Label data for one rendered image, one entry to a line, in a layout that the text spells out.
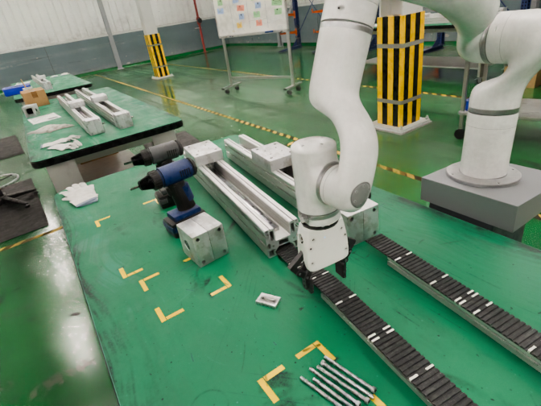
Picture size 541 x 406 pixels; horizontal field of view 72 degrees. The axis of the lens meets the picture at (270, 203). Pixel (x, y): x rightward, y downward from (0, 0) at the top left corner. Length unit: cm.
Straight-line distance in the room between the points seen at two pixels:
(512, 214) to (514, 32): 42
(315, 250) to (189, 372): 33
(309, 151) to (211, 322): 43
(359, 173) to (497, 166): 62
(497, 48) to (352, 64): 52
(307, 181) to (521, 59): 62
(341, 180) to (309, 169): 7
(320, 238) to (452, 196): 52
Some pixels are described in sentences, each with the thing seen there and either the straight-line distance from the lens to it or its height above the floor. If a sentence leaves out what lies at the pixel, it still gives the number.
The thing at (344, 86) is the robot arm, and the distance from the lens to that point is 66.
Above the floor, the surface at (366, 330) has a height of 81.
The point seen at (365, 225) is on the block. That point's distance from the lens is 100.
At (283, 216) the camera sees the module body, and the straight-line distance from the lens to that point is 99.
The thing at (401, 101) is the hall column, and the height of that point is 32.
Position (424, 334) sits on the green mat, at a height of 78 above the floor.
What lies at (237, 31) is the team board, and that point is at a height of 102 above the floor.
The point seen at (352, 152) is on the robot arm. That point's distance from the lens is 61.
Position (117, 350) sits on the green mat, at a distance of 89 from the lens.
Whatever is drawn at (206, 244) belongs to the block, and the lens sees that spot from 99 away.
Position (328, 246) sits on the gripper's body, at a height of 92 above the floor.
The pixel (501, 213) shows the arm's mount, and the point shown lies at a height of 82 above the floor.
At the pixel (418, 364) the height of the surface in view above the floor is 81.
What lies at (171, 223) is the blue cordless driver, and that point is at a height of 83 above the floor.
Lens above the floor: 136
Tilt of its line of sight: 28 degrees down
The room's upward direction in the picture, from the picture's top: 9 degrees counter-clockwise
